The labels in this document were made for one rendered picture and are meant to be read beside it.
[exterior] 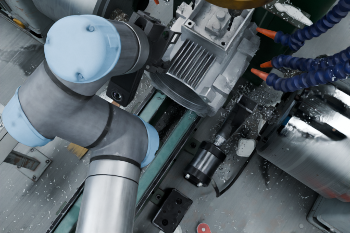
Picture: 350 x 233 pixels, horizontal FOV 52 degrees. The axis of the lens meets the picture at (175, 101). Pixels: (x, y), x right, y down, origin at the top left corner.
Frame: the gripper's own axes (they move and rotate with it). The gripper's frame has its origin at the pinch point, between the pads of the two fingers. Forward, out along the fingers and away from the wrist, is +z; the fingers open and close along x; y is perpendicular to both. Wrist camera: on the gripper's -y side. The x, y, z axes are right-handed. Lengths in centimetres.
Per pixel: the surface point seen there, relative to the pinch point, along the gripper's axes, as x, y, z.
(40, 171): 14.6, -44.3, 7.3
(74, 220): -2.5, -41.1, -3.8
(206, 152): -18.4, -11.3, -0.6
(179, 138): -11.4, -16.3, 10.6
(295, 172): -35.0, -5.1, 1.1
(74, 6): 20.2, -0.4, -2.8
